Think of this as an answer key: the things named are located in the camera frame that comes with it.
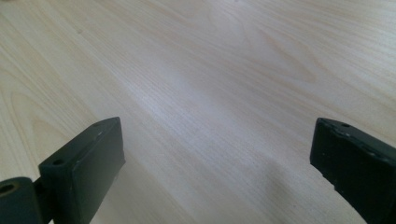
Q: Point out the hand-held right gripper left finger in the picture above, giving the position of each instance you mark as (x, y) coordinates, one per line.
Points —
(81, 174)

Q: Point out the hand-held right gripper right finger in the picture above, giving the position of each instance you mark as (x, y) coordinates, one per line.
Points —
(358, 168)

